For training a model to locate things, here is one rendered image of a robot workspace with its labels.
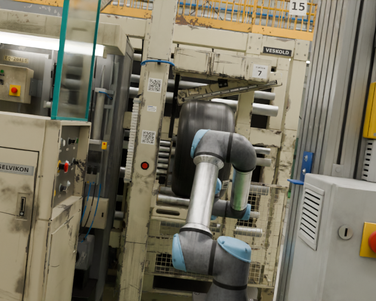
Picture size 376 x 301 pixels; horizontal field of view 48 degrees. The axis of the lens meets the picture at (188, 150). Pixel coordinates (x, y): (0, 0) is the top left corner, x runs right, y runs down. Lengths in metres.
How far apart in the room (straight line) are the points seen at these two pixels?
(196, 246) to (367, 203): 0.68
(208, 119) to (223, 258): 1.00
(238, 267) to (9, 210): 0.85
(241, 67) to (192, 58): 0.31
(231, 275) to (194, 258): 0.13
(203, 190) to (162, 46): 1.12
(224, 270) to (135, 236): 1.12
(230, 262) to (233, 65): 1.54
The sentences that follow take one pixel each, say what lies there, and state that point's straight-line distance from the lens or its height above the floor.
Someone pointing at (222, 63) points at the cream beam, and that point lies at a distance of 2.69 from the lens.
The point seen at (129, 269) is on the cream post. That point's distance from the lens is 2.53.
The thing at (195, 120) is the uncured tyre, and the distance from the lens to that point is 2.23.
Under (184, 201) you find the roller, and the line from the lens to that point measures 2.34.
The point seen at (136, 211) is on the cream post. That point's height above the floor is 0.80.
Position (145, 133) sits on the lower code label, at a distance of 2.39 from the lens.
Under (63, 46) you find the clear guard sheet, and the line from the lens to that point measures 1.64.
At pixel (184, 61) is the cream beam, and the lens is 2.67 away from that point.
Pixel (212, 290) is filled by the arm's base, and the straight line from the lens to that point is 1.48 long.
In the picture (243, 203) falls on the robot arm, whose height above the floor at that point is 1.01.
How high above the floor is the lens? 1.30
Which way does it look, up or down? 3 degrees down
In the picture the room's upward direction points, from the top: 7 degrees clockwise
